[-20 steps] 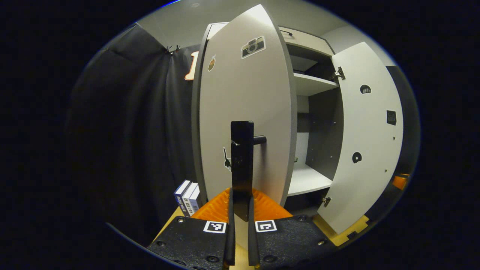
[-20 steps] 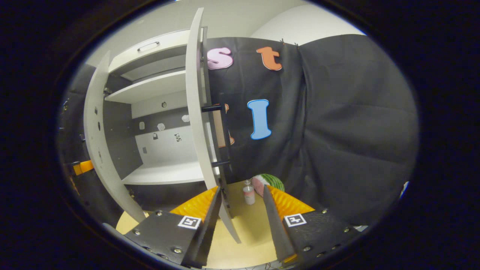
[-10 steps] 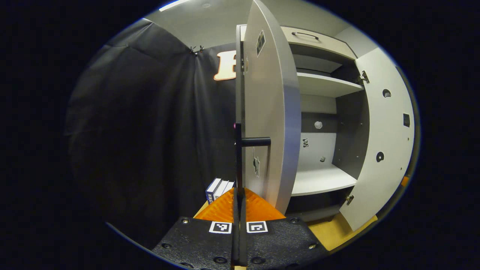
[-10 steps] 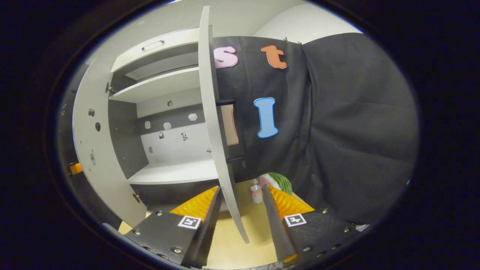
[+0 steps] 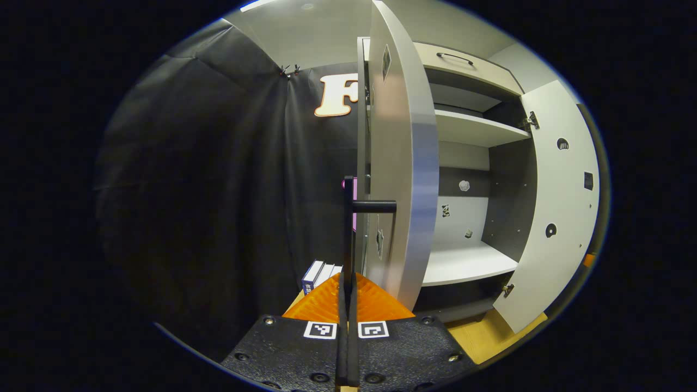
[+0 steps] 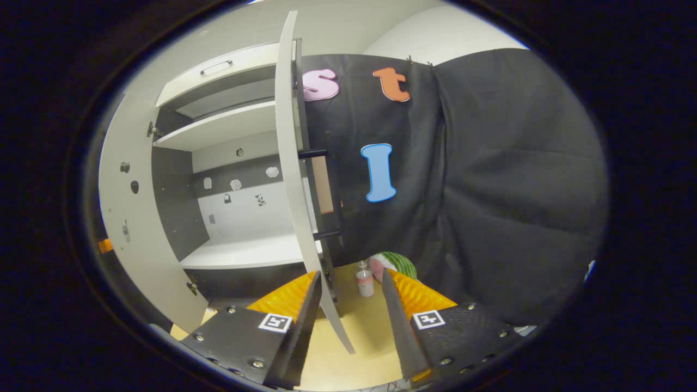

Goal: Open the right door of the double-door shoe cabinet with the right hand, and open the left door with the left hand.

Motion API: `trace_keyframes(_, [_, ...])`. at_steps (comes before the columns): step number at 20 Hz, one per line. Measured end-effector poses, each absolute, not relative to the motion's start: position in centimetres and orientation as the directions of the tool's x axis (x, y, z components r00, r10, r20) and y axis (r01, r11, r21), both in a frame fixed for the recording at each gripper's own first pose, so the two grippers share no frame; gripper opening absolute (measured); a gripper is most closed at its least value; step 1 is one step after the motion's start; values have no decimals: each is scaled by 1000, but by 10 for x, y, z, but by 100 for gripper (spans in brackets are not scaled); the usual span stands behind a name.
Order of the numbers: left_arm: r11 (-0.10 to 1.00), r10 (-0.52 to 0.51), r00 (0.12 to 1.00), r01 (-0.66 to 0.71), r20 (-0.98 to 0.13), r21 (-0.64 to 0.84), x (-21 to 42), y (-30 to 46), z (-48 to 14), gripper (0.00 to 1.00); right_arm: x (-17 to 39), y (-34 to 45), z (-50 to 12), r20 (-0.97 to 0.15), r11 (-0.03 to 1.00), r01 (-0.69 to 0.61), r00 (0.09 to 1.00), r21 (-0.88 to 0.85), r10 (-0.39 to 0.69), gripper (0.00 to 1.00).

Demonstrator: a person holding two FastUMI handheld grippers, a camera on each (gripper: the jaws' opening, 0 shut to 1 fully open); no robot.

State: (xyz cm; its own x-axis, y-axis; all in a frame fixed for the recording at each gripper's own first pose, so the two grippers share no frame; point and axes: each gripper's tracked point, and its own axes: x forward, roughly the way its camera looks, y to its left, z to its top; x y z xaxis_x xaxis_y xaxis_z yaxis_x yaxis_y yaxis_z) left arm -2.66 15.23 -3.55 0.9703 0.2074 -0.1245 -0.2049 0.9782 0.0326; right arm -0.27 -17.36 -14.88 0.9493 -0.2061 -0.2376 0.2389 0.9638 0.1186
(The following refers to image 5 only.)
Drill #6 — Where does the white cabinet drawer front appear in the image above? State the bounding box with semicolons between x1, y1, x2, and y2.
412;42;524;97

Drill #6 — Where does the white double-door shoe cabinet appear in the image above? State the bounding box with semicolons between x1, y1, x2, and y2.
357;37;608;334

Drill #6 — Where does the white cabinet shelf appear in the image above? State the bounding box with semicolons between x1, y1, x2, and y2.
422;242;519;287
434;109;531;149

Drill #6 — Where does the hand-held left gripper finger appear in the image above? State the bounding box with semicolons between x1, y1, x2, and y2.
221;272;349;392
348;272;477;392

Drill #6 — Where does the black backdrop cloth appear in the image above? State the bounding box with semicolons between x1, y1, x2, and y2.
95;19;371;360

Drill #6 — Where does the white door with camera sticker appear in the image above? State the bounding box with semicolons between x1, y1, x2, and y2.
342;0;441;312

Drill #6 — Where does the white door with headphone sticker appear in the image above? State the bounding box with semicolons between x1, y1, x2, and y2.
493;81;601;334

